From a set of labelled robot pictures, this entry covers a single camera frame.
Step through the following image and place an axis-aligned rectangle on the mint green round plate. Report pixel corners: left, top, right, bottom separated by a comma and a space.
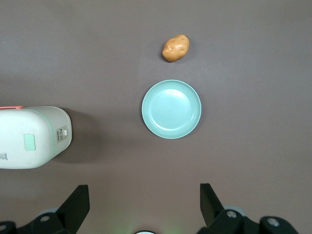
141, 79, 202, 139

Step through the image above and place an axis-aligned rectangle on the brown table cover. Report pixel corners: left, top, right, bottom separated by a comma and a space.
0, 0, 312, 234

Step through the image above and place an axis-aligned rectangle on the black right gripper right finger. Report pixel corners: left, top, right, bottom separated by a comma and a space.
196, 183, 259, 234

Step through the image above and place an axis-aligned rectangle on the brown toy potato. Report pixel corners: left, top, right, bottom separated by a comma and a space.
161, 34, 190, 63

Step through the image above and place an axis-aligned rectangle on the white rice cooker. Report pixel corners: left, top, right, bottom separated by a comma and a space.
0, 105, 73, 170

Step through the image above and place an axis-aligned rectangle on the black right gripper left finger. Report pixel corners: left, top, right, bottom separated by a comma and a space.
24, 185, 91, 234

